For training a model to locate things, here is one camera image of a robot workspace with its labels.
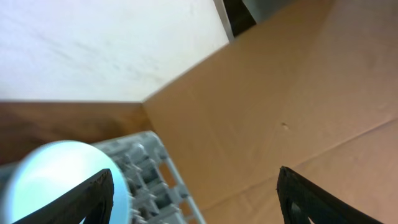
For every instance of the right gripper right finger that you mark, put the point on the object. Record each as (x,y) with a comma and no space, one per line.
(302,201)

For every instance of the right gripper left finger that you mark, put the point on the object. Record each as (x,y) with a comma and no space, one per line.
(90,202)

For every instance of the light blue bowl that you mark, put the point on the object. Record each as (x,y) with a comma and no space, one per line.
(52,170)

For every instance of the grey dishwasher rack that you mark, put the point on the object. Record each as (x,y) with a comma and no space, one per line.
(156,189)

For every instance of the brown cardboard box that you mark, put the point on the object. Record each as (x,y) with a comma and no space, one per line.
(313,88)

